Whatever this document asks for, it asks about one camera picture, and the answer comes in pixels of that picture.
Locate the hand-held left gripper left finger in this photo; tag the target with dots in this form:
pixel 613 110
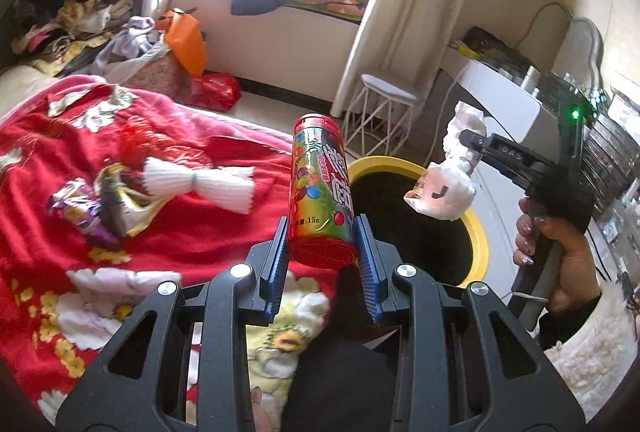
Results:
pixel 276 272

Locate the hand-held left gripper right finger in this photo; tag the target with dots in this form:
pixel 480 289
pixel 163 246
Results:
pixel 370 272

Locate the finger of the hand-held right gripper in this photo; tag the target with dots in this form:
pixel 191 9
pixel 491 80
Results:
pixel 505 152

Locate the yellow rimmed trash bin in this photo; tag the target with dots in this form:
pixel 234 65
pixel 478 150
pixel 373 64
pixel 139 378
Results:
pixel 400 222

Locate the white paper wrapper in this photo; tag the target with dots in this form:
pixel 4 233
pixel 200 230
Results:
pixel 445 192

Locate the colourful candy tube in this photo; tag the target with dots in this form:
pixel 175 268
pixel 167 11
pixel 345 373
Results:
pixel 320 192

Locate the purple snack wrapper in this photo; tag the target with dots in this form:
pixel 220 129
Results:
pixel 82 212

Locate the person's right forearm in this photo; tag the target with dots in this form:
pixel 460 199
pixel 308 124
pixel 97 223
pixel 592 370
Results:
pixel 590 357

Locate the person's right hand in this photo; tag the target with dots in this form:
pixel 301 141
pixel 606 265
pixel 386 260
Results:
pixel 577 267

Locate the white dresser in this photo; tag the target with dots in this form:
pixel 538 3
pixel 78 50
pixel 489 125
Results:
pixel 500 107

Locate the silver bottle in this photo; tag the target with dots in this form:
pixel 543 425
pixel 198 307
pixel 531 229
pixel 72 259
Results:
pixel 530 79

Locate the red floral blanket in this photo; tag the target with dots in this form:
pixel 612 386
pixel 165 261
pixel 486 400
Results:
pixel 190 242

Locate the silver gold foil wrapper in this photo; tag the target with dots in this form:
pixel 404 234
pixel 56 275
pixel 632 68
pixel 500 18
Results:
pixel 127 207

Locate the red shiny plastic bag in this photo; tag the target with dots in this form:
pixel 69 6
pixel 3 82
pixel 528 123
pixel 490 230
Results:
pixel 217 92

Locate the white window bench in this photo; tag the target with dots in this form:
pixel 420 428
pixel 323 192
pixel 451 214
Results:
pixel 290 47

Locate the pink floral bag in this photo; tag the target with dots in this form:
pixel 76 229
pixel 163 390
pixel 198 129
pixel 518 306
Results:
pixel 157 74

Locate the orange paper bag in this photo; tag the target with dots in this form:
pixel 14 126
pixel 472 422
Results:
pixel 187 39

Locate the lilac garment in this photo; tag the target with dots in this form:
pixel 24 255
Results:
pixel 127 42

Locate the pile of clothes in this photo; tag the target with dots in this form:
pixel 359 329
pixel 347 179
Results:
pixel 75 7

